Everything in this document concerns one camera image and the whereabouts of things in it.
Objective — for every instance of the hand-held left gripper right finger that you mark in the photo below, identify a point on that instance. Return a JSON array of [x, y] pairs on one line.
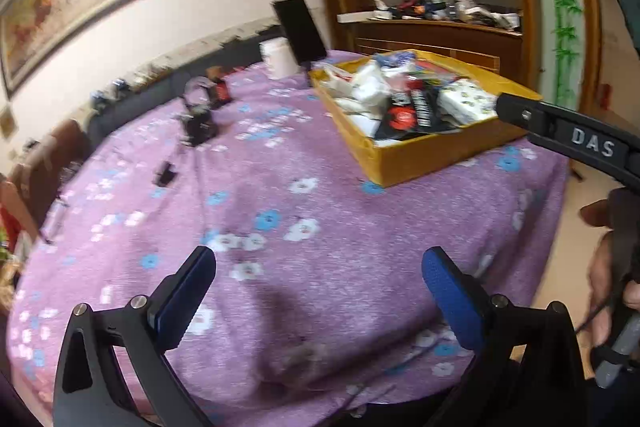
[[450, 297]]

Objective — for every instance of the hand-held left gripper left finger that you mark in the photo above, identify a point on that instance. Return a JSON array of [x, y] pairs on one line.
[[187, 292]]

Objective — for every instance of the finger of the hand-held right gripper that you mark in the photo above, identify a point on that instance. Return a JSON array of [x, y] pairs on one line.
[[520, 112]]

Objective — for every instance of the lemon print tissue pack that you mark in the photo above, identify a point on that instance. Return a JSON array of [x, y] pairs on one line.
[[465, 99]]

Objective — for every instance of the yellow box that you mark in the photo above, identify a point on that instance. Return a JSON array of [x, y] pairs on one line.
[[425, 157]]

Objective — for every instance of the black snack packet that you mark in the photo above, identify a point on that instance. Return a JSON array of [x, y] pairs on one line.
[[405, 117]]

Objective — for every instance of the white towel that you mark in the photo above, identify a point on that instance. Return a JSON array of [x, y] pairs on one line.
[[370, 82]]

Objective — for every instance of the person's right hand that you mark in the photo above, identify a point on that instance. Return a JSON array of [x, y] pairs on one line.
[[602, 277]]

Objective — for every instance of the wooden cabinet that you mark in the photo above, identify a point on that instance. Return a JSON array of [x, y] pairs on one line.
[[425, 39]]

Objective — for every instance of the small black box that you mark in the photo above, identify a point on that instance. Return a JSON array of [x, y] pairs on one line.
[[165, 173]]

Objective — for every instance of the pile of assorted clutter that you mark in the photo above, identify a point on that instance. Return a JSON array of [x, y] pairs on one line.
[[450, 9]]

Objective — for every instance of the purple floral tablecloth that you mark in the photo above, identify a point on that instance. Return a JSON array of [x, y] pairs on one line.
[[325, 267]]

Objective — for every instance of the black flat screen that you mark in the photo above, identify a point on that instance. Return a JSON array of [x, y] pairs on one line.
[[627, 12]]

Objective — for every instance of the black cylinder device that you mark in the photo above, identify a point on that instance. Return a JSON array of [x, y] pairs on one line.
[[197, 124]]

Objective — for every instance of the white cloth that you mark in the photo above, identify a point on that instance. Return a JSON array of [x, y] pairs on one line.
[[340, 82]]

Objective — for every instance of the brown chair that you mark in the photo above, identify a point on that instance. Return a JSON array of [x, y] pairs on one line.
[[50, 167]]

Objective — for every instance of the black and red spool device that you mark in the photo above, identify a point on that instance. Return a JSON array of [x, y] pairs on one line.
[[220, 89]]

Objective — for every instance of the small black gadget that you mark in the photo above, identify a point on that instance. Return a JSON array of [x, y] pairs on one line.
[[98, 101], [120, 87]]

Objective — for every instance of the black sofa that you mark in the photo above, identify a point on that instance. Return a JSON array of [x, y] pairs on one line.
[[170, 82]]

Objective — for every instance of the black tablet on stand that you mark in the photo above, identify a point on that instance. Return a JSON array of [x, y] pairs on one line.
[[300, 29]]

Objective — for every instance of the white plastic jar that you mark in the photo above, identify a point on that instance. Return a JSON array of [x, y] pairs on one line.
[[277, 57]]

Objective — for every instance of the small framed wall plaque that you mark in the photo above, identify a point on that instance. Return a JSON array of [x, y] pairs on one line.
[[6, 123]]

